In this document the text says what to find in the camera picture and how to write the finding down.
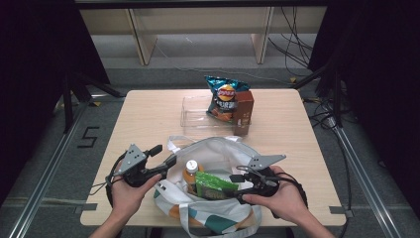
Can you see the person's right hand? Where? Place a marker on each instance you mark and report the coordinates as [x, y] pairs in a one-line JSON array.
[[290, 201]]

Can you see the yellow tape piece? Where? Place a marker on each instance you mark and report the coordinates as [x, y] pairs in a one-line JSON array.
[[95, 103], [293, 79]]

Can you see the black curtain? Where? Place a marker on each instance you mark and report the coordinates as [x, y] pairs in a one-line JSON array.
[[379, 66], [33, 66]]

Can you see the white patterned tote bag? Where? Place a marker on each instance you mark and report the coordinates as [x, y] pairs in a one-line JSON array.
[[214, 155]]

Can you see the black metal stand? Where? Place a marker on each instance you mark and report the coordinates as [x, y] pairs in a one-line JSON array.
[[336, 95], [67, 105]]

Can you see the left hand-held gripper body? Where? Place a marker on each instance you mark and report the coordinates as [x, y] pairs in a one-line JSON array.
[[133, 165]]

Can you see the aluminium floor rail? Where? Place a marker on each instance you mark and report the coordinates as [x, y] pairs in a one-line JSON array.
[[373, 198], [43, 185]]

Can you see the grey tape strip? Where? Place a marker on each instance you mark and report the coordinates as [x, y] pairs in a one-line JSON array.
[[336, 210], [87, 207]]

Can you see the green snack packet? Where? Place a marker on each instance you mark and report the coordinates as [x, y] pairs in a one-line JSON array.
[[211, 185]]

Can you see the orange drink bottle white cap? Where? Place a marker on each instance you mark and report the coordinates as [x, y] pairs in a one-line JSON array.
[[191, 167]]

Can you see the beige wooden desk frame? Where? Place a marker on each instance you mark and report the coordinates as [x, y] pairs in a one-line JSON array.
[[145, 43]]

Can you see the brown drink carton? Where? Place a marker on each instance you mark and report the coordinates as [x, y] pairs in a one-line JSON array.
[[243, 109]]

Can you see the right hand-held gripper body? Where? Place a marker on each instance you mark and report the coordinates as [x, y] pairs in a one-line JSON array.
[[265, 183]]

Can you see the blue chips bag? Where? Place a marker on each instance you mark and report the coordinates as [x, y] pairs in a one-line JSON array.
[[224, 109]]

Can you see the clear plastic bin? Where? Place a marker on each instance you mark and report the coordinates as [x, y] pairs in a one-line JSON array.
[[194, 115]]

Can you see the person's left hand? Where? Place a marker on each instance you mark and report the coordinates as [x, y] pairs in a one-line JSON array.
[[127, 200]]

